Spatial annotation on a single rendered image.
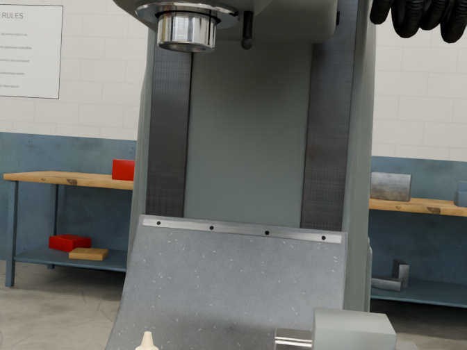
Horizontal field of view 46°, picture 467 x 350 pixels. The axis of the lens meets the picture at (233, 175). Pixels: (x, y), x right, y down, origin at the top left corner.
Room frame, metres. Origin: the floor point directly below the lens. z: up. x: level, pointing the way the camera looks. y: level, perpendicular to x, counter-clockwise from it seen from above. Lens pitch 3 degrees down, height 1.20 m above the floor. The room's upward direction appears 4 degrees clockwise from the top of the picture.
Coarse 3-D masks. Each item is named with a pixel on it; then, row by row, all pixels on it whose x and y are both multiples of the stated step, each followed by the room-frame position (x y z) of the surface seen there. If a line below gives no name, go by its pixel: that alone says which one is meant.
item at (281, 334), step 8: (280, 328) 0.49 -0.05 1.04; (280, 336) 0.47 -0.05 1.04; (288, 336) 0.47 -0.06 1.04; (296, 336) 0.47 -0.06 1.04; (304, 336) 0.48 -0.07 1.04; (280, 344) 0.46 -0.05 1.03; (288, 344) 0.46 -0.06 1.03; (296, 344) 0.46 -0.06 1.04; (304, 344) 0.46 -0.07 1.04; (400, 344) 0.47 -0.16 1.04; (408, 344) 0.47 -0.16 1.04
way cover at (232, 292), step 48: (144, 240) 0.82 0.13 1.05; (192, 240) 0.81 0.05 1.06; (240, 240) 0.80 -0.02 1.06; (288, 240) 0.79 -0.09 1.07; (336, 240) 0.78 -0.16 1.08; (144, 288) 0.79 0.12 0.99; (192, 288) 0.78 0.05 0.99; (240, 288) 0.77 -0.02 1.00; (288, 288) 0.76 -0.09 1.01; (336, 288) 0.75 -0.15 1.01; (192, 336) 0.74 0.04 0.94; (240, 336) 0.73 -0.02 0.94
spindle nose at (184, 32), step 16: (160, 16) 0.44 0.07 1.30; (176, 16) 0.43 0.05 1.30; (192, 16) 0.43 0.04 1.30; (208, 16) 0.44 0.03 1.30; (160, 32) 0.44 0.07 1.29; (176, 32) 0.43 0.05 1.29; (192, 32) 0.43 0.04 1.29; (208, 32) 0.44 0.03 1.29; (176, 48) 0.46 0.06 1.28; (192, 48) 0.47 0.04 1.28; (208, 48) 0.45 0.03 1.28
